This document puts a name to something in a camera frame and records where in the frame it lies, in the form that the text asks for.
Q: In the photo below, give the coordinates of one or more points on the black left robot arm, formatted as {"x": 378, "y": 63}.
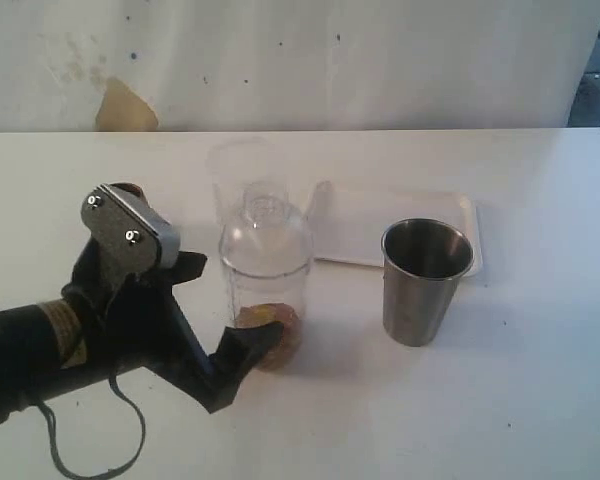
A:
{"x": 38, "y": 342}

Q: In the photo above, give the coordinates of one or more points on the translucent plastic beaker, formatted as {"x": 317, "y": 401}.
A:
{"x": 238, "y": 165}

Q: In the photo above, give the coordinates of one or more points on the white rectangular tray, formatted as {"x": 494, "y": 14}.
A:
{"x": 347, "y": 223}

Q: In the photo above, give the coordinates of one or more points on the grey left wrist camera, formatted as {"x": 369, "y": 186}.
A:
{"x": 131, "y": 237}

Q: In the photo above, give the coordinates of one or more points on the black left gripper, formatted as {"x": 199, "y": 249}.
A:
{"x": 138, "y": 323}

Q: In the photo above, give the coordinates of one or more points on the brown wooden cup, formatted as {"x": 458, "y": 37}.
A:
{"x": 130, "y": 188}

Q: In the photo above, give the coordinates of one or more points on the clear plastic shaker lid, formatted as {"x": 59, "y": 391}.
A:
{"x": 263, "y": 234}

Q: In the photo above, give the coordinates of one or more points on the stainless steel cup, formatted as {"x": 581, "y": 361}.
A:
{"x": 424, "y": 261}

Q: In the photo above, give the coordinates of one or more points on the clear plastic shaker cup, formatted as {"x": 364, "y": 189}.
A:
{"x": 257, "y": 301}

